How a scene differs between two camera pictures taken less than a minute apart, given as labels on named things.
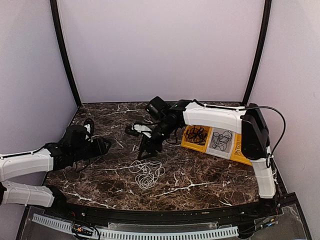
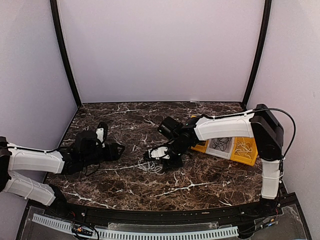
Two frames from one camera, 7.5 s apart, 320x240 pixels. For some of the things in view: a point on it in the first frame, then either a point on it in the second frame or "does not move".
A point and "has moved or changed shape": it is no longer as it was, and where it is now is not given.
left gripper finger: [107, 145] to [118, 150]
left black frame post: [55, 9] does not move
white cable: [150, 171] has moved or changed shape
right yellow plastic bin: [236, 154] does not move
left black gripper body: [99, 150] to [108, 156]
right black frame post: [267, 17] does not move
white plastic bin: [220, 143] does not move
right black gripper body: [158, 144] to [178, 162]
